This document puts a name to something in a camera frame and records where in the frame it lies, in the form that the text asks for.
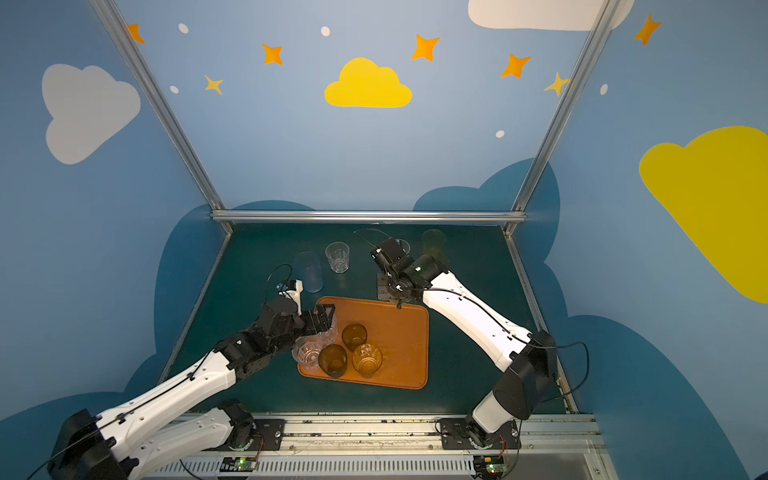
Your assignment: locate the dark amber textured cup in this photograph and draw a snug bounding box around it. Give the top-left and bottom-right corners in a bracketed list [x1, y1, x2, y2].
[342, 323, 368, 352]
[318, 344, 348, 379]

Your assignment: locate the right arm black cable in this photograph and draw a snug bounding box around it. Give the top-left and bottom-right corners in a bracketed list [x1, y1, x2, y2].
[539, 340, 592, 404]

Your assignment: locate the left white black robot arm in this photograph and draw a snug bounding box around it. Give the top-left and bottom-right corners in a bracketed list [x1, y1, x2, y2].
[44, 295, 336, 479]

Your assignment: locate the right controller board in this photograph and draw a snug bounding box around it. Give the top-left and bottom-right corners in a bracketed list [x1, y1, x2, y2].
[472, 456, 508, 480]

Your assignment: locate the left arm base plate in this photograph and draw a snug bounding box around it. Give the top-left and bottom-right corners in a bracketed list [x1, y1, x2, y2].
[225, 418, 286, 452]

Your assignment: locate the tall amber clear cup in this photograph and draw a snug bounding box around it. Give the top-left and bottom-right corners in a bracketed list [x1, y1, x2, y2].
[352, 343, 383, 378]

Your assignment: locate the aluminium frame right post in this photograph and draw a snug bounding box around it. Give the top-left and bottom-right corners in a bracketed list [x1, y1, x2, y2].
[503, 0, 622, 240]

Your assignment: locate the aluminium mounting rail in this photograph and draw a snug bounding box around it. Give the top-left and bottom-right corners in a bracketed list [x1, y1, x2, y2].
[141, 413, 618, 479]

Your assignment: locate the left controller board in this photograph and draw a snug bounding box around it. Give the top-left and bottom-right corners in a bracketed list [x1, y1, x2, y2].
[219, 457, 258, 474]

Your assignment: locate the aluminium frame back bar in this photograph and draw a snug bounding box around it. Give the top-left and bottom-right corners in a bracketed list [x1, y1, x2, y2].
[211, 209, 526, 224]

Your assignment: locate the aluminium frame left post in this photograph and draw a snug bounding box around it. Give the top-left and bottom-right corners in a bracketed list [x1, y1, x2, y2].
[90, 0, 226, 214]

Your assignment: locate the clear faceted glass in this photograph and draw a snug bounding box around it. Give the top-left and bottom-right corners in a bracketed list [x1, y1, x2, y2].
[317, 318, 339, 349]
[398, 239, 411, 254]
[325, 241, 350, 274]
[291, 337, 324, 370]

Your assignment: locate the yellow-green glass back right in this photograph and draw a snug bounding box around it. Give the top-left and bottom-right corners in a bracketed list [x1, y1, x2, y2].
[422, 228, 447, 263]

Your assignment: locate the frosted blue tall cup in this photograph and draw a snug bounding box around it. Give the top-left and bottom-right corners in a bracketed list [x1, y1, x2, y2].
[293, 251, 324, 294]

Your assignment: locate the controller board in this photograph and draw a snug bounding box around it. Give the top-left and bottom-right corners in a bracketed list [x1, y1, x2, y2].
[472, 456, 508, 480]
[219, 457, 258, 474]

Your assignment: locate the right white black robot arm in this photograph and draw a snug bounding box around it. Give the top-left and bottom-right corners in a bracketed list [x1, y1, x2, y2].
[370, 237, 558, 445]

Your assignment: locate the orange plastic tray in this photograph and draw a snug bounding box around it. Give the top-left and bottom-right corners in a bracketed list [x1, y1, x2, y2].
[298, 296, 429, 390]

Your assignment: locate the aluminium frame post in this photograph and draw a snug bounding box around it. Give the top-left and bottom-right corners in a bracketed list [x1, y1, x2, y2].
[503, 0, 622, 240]
[90, 0, 226, 214]

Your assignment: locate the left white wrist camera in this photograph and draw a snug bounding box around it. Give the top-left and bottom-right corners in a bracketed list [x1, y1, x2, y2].
[280, 278, 303, 314]

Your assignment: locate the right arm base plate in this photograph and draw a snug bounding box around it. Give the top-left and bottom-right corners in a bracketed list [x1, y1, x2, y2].
[436, 417, 520, 450]

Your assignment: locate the green clear cup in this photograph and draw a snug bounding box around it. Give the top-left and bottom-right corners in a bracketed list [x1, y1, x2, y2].
[376, 272, 398, 302]

